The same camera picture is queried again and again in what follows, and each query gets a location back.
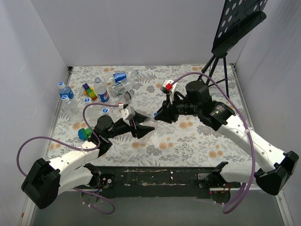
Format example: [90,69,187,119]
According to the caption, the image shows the Pepsi plastic bottle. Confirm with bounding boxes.
[94,77,110,103]
[106,70,139,85]

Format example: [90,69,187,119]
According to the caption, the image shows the Pocari Sweat plastic bottle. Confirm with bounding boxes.
[58,86,74,99]

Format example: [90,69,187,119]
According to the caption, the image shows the tall clear plastic bottle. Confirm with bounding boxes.
[138,117,158,144]

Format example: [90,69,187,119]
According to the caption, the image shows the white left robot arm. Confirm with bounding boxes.
[21,113,158,209]

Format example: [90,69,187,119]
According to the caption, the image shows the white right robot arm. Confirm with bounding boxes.
[155,80,299,195]

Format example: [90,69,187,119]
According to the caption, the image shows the clear bottle black label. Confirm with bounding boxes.
[117,89,135,104]

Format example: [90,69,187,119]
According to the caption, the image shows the small labelled clear bottle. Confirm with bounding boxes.
[107,80,134,97]

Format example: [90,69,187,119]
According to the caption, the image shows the blue green toy block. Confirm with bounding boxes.
[78,128,92,141]

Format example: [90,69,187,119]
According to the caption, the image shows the colourful toy block car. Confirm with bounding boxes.
[82,83,97,101]

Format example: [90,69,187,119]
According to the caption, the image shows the black music stand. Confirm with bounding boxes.
[202,0,267,95]

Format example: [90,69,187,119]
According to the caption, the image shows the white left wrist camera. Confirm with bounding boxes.
[118,103,135,125]

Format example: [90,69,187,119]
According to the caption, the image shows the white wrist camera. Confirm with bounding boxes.
[118,103,135,125]
[160,80,177,104]

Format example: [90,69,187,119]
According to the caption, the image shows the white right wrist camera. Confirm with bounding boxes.
[160,80,177,104]

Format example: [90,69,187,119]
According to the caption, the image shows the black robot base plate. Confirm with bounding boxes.
[94,166,240,202]

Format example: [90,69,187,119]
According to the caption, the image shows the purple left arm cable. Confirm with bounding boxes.
[16,103,124,215]

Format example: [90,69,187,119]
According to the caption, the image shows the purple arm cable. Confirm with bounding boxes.
[16,103,124,215]
[171,72,256,214]

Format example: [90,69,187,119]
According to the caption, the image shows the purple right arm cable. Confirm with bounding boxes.
[171,72,256,214]

